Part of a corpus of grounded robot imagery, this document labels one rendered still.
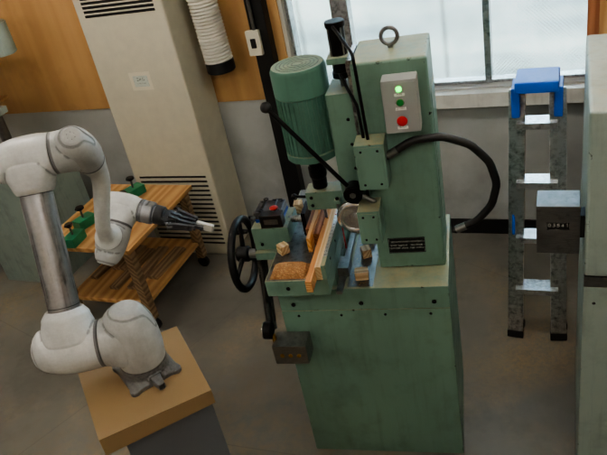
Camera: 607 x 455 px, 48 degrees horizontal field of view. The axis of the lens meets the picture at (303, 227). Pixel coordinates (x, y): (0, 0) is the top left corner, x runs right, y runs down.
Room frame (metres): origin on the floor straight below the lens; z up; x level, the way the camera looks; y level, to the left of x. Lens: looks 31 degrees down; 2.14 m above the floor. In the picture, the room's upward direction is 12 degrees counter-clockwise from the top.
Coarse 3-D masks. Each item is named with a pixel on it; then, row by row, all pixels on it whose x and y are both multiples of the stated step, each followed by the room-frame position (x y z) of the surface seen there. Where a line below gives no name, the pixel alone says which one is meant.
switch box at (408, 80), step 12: (408, 72) 1.82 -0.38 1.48; (384, 84) 1.79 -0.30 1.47; (396, 84) 1.78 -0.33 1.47; (408, 84) 1.77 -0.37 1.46; (384, 96) 1.79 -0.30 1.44; (408, 96) 1.77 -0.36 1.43; (384, 108) 1.79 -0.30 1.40; (408, 108) 1.77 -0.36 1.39; (420, 108) 1.80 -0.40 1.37; (396, 120) 1.78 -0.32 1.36; (408, 120) 1.77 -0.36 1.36; (420, 120) 1.77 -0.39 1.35; (396, 132) 1.78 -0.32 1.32
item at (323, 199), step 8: (312, 184) 2.07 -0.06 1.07; (328, 184) 2.04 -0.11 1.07; (336, 184) 2.03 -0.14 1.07; (312, 192) 2.01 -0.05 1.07; (320, 192) 2.00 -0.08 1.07; (328, 192) 1.99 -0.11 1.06; (336, 192) 1.98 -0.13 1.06; (312, 200) 2.01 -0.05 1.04; (320, 200) 2.00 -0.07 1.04; (328, 200) 1.99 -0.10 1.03; (312, 208) 2.01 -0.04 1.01; (320, 208) 2.00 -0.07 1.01; (328, 208) 2.00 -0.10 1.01; (336, 208) 1.99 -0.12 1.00
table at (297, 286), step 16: (304, 192) 2.34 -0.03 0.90; (304, 240) 1.99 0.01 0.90; (256, 256) 2.03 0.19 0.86; (272, 256) 2.01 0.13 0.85; (288, 256) 1.91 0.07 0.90; (304, 256) 1.89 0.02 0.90; (336, 256) 1.89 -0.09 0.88; (272, 288) 1.79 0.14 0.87; (288, 288) 1.77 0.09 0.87; (304, 288) 1.76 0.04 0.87; (320, 288) 1.74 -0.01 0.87
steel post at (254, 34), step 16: (256, 0) 3.48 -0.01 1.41; (256, 16) 3.49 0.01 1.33; (256, 32) 3.47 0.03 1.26; (272, 32) 3.52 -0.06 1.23; (256, 48) 3.47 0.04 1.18; (272, 48) 3.49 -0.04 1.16; (272, 64) 3.48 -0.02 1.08; (272, 96) 3.49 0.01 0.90; (272, 128) 3.51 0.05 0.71; (288, 160) 3.49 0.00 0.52; (288, 176) 3.50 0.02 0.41; (288, 192) 3.51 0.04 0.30
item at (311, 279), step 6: (330, 210) 2.09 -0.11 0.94; (318, 240) 1.91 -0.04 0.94; (318, 246) 1.87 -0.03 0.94; (318, 252) 1.84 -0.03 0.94; (312, 264) 1.78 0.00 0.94; (312, 270) 1.75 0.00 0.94; (306, 276) 1.72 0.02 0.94; (312, 276) 1.71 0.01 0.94; (306, 282) 1.69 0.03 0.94; (312, 282) 1.70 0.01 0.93; (306, 288) 1.69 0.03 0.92; (312, 288) 1.69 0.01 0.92
